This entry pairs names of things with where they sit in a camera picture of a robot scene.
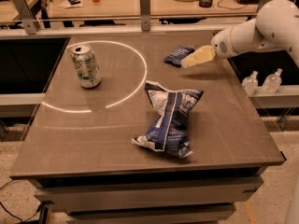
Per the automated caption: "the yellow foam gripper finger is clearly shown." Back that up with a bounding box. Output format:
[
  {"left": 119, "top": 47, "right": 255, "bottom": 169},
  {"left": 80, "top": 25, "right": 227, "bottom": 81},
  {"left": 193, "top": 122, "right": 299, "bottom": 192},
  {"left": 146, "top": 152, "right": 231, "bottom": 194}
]
[
  {"left": 180, "top": 57, "right": 197, "bottom": 68},
  {"left": 193, "top": 45, "right": 216, "bottom": 63}
]

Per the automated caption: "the small blue rxbar wrapper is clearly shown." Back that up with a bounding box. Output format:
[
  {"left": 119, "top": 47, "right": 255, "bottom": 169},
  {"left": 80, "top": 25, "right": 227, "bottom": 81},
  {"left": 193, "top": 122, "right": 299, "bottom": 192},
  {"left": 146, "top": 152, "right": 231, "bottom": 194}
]
[{"left": 164, "top": 46, "right": 194, "bottom": 67}]

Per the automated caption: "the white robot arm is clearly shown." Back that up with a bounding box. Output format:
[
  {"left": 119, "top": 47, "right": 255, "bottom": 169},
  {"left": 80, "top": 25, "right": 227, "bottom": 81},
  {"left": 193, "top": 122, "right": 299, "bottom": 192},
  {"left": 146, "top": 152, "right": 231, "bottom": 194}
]
[{"left": 181, "top": 0, "right": 299, "bottom": 68}]

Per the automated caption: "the black mesh pen cup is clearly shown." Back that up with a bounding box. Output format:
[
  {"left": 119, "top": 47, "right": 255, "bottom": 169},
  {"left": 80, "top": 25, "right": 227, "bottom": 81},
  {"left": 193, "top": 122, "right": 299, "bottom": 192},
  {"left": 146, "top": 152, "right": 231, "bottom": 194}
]
[{"left": 199, "top": 0, "right": 213, "bottom": 7}]

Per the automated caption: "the clear plastic bottle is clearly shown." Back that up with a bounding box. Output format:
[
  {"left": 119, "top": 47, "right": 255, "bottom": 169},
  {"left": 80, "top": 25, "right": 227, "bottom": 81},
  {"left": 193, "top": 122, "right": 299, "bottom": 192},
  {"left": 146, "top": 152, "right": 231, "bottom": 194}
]
[
  {"left": 242, "top": 71, "right": 258, "bottom": 96},
  {"left": 262, "top": 68, "right": 282, "bottom": 93}
]

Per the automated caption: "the blue white chip bag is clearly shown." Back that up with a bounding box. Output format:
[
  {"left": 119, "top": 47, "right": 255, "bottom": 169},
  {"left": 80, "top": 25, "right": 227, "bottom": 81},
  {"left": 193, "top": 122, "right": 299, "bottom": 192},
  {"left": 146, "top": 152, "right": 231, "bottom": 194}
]
[{"left": 132, "top": 81, "right": 204, "bottom": 159}]

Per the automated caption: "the green white soda can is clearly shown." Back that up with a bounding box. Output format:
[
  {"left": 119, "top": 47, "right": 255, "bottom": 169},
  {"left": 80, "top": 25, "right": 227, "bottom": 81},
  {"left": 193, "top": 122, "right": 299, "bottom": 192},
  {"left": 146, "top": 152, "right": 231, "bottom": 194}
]
[{"left": 70, "top": 45, "right": 101, "bottom": 89}]

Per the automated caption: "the grey table drawer base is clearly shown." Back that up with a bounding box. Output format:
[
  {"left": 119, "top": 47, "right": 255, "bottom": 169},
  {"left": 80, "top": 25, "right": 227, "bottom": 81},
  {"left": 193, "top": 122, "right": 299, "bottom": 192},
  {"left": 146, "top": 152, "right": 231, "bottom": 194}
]
[{"left": 36, "top": 169, "right": 263, "bottom": 224}]

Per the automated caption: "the wooden background desk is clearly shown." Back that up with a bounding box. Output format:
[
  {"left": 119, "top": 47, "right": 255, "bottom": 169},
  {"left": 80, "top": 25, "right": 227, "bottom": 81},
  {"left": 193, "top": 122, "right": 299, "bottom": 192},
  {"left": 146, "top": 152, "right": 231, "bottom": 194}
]
[{"left": 46, "top": 0, "right": 259, "bottom": 21}]

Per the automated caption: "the middle metal rail bracket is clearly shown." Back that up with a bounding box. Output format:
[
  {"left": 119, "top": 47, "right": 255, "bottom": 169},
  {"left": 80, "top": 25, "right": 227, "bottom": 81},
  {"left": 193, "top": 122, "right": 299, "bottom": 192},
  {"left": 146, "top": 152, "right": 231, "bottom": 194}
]
[{"left": 139, "top": 0, "right": 150, "bottom": 32}]

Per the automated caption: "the left metal rail bracket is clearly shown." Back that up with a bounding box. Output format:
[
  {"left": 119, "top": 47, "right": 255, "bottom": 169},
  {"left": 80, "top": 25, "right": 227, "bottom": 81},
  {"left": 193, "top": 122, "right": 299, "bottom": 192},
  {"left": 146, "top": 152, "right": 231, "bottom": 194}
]
[{"left": 12, "top": 0, "right": 39, "bottom": 35}]

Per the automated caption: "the black floor cable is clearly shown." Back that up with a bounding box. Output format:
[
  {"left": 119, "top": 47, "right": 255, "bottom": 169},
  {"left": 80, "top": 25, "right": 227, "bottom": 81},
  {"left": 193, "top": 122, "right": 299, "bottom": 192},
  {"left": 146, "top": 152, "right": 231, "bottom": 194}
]
[{"left": 0, "top": 179, "right": 43, "bottom": 224}]

